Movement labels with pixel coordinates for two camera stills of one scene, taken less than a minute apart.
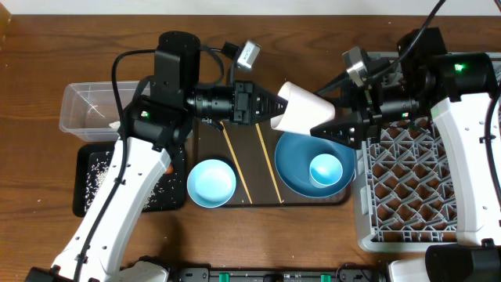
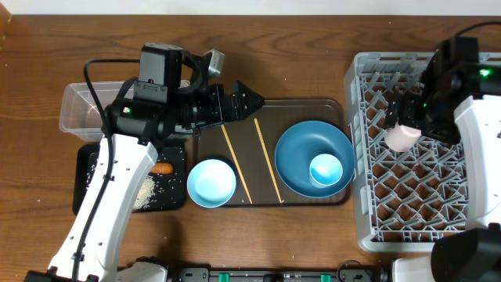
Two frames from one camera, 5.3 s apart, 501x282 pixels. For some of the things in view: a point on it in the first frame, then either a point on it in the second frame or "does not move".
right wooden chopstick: (268, 162) does not move
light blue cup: (325, 170) does not move
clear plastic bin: (88, 108) does not move
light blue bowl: (211, 183) does not move
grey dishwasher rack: (405, 182) does not move
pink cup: (304, 110) -> (401, 139)
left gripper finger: (265, 104) -> (244, 101)
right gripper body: (364, 101) -> (413, 111)
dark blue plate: (293, 155) does not move
